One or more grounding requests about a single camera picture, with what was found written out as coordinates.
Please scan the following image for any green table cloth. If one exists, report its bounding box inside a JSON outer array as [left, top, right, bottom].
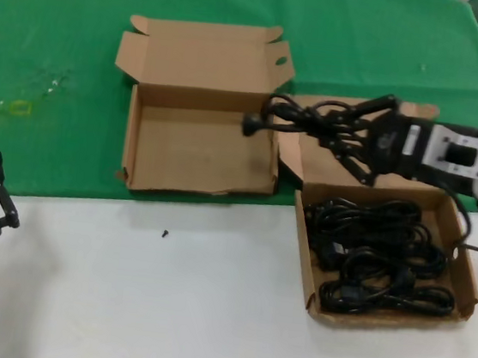
[[0, 0, 478, 251]]

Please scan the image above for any clear plastic scrap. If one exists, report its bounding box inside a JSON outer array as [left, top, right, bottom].
[[43, 72, 70, 99]]

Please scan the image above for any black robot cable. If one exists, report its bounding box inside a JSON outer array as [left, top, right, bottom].
[[441, 190, 478, 262]]

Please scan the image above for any cardboard box with torn rim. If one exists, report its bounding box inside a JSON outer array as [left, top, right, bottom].
[[100, 9, 300, 209]]

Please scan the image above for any yellow-green plastic ring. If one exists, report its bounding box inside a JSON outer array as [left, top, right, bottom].
[[7, 99, 34, 119]]

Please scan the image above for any open brown cardboard box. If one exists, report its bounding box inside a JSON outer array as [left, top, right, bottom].
[[251, 87, 478, 345]]

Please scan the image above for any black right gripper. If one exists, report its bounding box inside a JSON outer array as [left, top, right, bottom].
[[306, 85, 438, 195]]

